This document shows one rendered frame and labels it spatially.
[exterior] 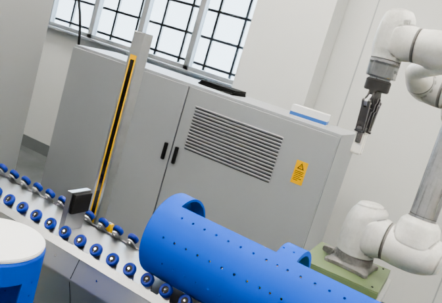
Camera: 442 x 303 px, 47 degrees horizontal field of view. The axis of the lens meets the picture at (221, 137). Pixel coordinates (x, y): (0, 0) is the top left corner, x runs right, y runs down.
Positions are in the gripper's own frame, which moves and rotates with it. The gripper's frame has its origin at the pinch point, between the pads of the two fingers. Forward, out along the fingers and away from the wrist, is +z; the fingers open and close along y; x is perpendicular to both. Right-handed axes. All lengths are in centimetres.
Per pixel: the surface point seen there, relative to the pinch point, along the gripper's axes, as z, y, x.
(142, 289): 64, -31, 43
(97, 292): 71, -35, 58
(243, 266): 41, -30, 12
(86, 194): 48, -22, 85
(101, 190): 56, 5, 104
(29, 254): 52, -64, 60
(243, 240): 35.7, -25.0, 16.5
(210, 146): 45, 124, 130
